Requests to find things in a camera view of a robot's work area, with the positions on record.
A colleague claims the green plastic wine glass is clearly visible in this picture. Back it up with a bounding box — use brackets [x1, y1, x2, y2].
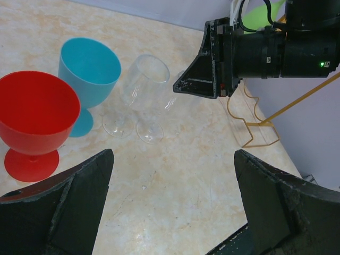
[242, 1, 285, 30]

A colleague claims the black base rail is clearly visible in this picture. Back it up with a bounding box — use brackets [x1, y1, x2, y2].
[206, 224, 255, 255]

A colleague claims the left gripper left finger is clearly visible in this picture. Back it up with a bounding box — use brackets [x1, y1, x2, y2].
[1, 149, 114, 254]

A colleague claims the clear wine glass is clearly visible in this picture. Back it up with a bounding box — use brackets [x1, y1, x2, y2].
[136, 70, 186, 145]
[102, 54, 171, 139]

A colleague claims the blue plastic wine glass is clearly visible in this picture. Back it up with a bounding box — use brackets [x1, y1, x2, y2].
[58, 37, 122, 138]

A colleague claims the red plastic wine glass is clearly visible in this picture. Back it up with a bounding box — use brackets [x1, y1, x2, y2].
[1, 71, 80, 182]

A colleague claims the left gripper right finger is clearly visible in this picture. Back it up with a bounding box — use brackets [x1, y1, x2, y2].
[234, 149, 339, 254]

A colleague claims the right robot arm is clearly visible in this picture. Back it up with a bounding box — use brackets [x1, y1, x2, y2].
[173, 1, 339, 99]

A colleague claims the gold wire glass rack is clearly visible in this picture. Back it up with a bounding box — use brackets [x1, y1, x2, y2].
[225, 71, 340, 149]

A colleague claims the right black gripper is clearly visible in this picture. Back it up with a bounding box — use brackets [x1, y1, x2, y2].
[173, 18, 241, 99]

